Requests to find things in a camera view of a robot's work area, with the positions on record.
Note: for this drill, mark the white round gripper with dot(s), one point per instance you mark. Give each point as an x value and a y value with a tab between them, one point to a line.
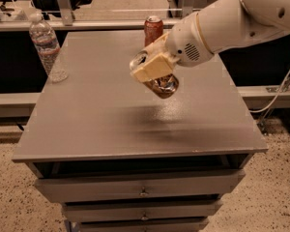
184	43

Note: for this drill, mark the orange soda can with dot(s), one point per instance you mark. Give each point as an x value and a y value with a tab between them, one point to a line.
164	87

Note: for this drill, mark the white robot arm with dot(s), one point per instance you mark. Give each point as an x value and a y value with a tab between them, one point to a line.
229	24

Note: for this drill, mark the upright red soda can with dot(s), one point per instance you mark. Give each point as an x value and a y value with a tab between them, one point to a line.
153	29

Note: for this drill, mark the grey drawer cabinet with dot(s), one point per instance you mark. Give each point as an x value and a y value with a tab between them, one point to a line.
100	122

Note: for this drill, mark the clear plastic water bottle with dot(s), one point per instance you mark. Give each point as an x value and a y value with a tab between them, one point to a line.
45	41

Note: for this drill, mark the middle grey drawer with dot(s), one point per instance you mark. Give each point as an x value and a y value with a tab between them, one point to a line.
144	210

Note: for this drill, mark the grey drawer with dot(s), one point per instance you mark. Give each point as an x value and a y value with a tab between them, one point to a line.
140	186
190	224
144	210

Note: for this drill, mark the top grey drawer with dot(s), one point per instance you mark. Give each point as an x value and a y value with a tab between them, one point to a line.
140	186

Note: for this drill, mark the bottom grey drawer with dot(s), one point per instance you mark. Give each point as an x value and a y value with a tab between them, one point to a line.
190	224

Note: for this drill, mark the grey metal rail frame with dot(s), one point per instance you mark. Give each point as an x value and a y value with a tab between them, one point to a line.
102	13

